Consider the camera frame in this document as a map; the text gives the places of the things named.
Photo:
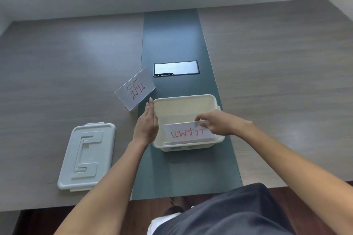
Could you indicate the white plastic storage box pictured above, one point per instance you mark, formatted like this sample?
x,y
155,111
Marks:
x,y
182,108

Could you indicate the white card with red writing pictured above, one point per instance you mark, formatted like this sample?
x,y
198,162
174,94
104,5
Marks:
x,y
184,134
135,88

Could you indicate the person's right hand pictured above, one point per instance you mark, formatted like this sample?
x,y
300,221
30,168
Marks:
x,y
226,124

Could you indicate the person's right fingers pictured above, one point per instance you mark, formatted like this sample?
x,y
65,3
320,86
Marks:
x,y
204,119

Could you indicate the person's right forearm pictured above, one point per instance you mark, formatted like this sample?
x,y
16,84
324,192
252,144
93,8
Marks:
x,y
289,160

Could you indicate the person's left forearm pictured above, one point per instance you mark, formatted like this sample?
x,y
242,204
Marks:
x,y
110,182

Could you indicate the person's left hand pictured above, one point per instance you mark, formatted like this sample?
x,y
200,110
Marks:
x,y
144,128

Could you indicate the person's left fingers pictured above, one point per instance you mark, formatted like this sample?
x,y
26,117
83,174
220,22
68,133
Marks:
x,y
150,108

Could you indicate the grey plastic box lid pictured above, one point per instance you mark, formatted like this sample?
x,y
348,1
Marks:
x,y
87,157

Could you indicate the white garment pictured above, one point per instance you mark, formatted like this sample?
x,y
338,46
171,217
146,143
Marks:
x,y
162,223

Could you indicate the dark grey garment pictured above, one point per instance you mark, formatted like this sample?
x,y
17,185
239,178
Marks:
x,y
234,212

